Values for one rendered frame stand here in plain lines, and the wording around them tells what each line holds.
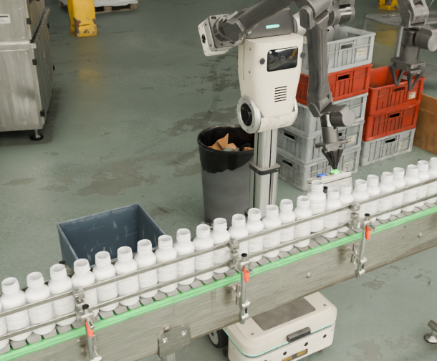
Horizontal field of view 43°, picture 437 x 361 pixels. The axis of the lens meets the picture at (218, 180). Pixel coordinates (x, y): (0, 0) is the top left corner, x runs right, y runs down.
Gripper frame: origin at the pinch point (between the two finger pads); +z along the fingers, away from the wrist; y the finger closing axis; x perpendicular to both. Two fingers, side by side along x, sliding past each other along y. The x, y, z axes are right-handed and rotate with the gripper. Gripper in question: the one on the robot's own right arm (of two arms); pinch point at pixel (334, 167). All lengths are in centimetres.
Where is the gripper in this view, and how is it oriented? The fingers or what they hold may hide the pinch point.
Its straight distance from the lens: 203.5
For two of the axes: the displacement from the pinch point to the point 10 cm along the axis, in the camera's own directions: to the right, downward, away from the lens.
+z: 1.6, 9.7, 1.7
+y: 8.7, -2.2, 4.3
